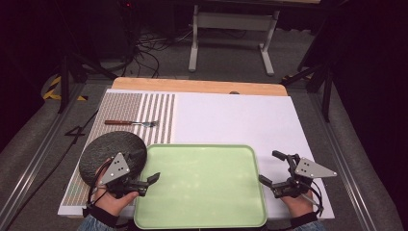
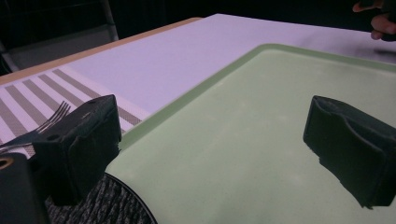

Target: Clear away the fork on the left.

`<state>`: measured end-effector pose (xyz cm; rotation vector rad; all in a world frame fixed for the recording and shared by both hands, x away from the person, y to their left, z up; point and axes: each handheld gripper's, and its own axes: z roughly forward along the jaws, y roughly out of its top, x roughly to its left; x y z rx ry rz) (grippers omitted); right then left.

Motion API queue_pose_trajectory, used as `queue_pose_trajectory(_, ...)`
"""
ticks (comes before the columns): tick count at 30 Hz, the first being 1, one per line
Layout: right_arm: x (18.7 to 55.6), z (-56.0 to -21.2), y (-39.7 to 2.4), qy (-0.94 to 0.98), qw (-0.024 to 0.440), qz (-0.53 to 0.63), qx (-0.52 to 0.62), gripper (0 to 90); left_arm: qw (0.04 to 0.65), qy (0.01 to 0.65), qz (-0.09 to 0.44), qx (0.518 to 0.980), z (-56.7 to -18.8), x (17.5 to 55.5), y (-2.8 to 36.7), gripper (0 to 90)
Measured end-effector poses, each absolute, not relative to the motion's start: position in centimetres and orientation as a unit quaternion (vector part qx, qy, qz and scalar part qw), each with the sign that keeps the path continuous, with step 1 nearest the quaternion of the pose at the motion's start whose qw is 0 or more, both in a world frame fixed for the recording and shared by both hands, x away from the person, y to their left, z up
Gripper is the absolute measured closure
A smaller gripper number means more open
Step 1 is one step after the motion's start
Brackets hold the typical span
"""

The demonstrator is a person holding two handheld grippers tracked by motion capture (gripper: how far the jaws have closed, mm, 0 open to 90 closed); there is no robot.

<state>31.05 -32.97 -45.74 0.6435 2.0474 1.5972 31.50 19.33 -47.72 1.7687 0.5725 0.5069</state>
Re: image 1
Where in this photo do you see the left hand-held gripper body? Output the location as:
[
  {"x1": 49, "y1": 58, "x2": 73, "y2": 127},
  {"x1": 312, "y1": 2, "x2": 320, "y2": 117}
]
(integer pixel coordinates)
[{"x1": 99, "y1": 152, "x2": 150, "y2": 198}]

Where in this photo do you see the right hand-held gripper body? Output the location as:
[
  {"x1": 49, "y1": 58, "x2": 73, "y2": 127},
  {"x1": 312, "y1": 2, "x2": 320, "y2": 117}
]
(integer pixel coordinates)
[{"x1": 272, "y1": 153, "x2": 339, "y2": 199}]

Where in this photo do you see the person's right hand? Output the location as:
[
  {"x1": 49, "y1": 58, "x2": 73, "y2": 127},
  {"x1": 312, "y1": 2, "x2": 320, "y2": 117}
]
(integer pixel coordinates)
[{"x1": 280, "y1": 192, "x2": 315, "y2": 218}]

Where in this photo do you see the person's left hand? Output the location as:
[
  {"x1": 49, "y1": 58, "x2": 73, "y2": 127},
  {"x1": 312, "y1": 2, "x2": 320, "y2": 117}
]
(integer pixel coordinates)
[{"x1": 92, "y1": 172, "x2": 140, "y2": 217}]

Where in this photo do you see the black round stone plate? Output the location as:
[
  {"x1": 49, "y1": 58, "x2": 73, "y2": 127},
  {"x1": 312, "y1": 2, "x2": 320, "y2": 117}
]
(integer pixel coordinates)
[{"x1": 78, "y1": 130, "x2": 148, "y2": 188}]

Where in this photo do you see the striped woven placemat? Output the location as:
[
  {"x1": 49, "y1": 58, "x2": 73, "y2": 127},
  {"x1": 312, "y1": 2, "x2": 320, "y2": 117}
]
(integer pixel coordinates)
[{"x1": 62, "y1": 91, "x2": 177, "y2": 207}]

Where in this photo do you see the light green plastic tray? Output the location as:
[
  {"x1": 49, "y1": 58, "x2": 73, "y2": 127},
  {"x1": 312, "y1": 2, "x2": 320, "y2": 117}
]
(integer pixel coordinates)
[{"x1": 133, "y1": 143, "x2": 268, "y2": 230}]

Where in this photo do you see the white foam board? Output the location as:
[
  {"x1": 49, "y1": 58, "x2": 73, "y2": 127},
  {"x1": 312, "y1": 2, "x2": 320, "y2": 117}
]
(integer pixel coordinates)
[{"x1": 57, "y1": 89, "x2": 335, "y2": 220}]

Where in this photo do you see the black tape floor mark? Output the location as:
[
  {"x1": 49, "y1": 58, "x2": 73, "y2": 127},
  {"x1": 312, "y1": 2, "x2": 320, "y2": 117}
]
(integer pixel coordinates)
[{"x1": 64, "y1": 125, "x2": 87, "y2": 145}]

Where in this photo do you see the black tripod stand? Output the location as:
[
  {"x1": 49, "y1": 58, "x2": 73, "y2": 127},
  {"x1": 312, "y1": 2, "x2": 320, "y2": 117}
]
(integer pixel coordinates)
[
  {"x1": 281, "y1": 59, "x2": 335, "y2": 123},
  {"x1": 57, "y1": 47, "x2": 118, "y2": 115}
]

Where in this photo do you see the yellow black hazard tape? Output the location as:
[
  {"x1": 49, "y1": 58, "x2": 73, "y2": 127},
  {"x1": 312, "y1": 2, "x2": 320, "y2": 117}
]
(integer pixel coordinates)
[{"x1": 42, "y1": 74, "x2": 89, "y2": 102}]

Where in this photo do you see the right hand-held gripper cable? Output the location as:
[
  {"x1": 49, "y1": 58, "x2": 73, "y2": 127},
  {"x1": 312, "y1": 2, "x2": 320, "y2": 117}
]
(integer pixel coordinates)
[{"x1": 301, "y1": 179, "x2": 325, "y2": 217}]

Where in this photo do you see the hand-held gripper cable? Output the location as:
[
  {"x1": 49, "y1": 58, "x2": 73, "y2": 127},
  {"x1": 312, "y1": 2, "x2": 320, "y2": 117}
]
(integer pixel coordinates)
[
  {"x1": 301, "y1": 179, "x2": 325, "y2": 217},
  {"x1": 86, "y1": 158, "x2": 114, "y2": 210}
]

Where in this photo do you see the left hand-held gripper cable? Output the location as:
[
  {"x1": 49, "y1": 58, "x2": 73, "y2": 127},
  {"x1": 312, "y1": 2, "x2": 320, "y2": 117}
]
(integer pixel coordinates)
[{"x1": 86, "y1": 158, "x2": 114, "y2": 210}]

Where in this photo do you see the wooden handled metal fork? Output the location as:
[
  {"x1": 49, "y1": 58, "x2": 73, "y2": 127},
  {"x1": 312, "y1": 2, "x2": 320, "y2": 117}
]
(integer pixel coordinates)
[{"x1": 104, "y1": 119, "x2": 160, "y2": 128}]

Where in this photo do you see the grey metal floor rail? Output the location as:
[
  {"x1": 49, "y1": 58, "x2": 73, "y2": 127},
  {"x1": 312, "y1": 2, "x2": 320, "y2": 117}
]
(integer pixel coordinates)
[
  {"x1": 0, "y1": 80, "x2": 109, "y2": 227},
  {"x1": 306, "y1": 91, "x2": 378, "y2": 231}
]

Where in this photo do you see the thin black floor cable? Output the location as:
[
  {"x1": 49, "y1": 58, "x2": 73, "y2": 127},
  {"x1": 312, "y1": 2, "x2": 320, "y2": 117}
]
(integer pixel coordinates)
[{"x1": 4, "y1": 109, "x2": 100, "y2": 231}]

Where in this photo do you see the black floor cables bundle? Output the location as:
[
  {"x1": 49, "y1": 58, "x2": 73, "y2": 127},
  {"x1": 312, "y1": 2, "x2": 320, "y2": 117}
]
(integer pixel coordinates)
[{"x1": 123, "y1": 27, "x2": 195, "y2": 79}]

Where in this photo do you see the white metal desk frame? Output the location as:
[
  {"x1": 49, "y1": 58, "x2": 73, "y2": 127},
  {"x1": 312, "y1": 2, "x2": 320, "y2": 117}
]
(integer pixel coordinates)
[{"x1": 188, "y1": 4, "x2": 281, "y2": 77}]

